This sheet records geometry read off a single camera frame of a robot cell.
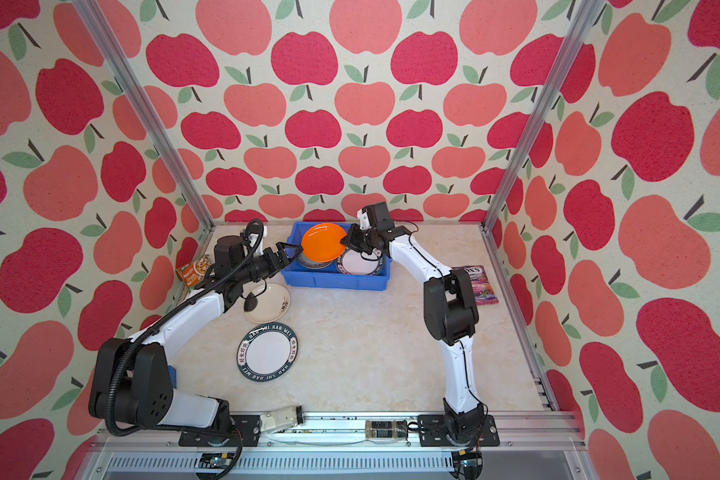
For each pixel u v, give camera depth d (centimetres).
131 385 43
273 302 98
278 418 73
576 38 72
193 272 104
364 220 90
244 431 74
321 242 93
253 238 77
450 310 57
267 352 90
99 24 71
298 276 97
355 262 108
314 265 104
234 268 67
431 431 73
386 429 72
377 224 77
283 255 75
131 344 45
